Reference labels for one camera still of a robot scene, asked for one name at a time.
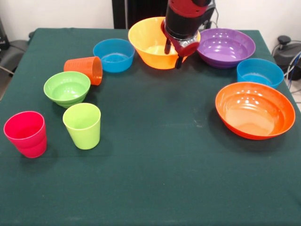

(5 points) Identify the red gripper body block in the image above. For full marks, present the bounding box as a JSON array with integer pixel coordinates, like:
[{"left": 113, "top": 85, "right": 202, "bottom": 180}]
[{"left": 161, "top": 19, "right": 200, "bottom": 58}]

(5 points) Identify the orange plastic bowl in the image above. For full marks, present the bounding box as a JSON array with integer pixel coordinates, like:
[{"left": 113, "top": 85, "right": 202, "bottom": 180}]
[{"left": 128, "top": 16, "right": 201, "bottom": 70}]

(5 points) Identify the orange-red plastic cup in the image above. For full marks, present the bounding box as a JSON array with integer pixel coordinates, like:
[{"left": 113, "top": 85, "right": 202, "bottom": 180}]
[{"left": 63, "top": 56, "right": 103, "bottom": 86}]

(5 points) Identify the purple plastic bowl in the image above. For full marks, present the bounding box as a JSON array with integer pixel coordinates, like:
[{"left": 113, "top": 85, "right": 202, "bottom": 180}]
[{"left": 197, "top": 28, "right": 256, "bottom": 69}]

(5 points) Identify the blue plastic bowl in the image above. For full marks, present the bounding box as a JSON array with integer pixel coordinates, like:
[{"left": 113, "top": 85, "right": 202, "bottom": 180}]
[
  {"left": 236, "top": 58, "right": 285, "bottom": 89},
  {"left": 93, "top": 39, "right": 136, "bottom": 73}
]

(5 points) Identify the red-orange plastic bowl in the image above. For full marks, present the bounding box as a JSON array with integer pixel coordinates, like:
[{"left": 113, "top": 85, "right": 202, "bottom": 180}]
[{"left": 215, "top": 81, "right": 296, "bottom": 141}]

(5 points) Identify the green plastic bowl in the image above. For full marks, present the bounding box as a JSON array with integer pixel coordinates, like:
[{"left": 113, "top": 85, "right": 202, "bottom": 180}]
[{"left": 43, "top": 71, "right": 91, "bottom": 109}]

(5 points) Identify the green plastic cup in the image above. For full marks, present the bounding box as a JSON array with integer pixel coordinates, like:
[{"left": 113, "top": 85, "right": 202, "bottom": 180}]
[{"left": 63, "top": 103, "right": 102, "bottom": 150}]

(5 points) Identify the dark green tablecloth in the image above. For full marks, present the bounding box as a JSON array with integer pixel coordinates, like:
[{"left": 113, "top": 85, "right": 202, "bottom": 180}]
[{"left": 0, "top": 27, "right": 301, "bottom": 226}]

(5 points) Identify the crimson pink plastic cup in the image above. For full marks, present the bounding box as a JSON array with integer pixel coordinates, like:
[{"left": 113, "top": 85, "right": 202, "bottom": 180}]
[{"left": 3, "top": 111, "right": 48, "bottom": 159}]

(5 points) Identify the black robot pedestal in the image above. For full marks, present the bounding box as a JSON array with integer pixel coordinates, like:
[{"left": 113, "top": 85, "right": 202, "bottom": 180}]
[{"left": 112, "top": 0, "right": 169, "bottom": 30}]

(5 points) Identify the tangle of cables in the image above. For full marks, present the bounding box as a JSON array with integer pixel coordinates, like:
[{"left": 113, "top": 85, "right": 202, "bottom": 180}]
[{"left": 283, "top": 50, "right": 301, "bottom": 91}]

